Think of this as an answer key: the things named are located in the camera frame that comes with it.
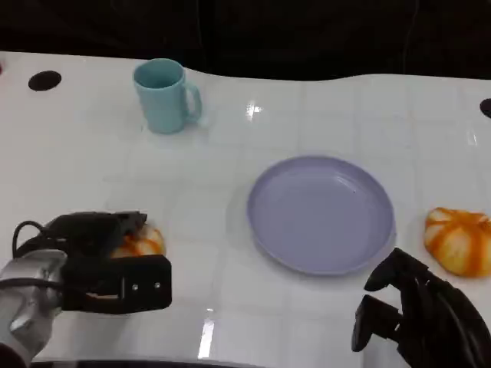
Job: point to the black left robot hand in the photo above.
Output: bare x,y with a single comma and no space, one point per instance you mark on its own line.
88,234

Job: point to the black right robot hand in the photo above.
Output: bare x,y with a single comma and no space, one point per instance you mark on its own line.
429,326

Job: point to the pale green mug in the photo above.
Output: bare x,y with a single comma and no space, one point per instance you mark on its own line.
161,101

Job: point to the lilac plate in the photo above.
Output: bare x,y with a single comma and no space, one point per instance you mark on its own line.
318,218

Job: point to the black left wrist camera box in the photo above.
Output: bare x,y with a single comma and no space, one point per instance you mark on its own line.
145,283

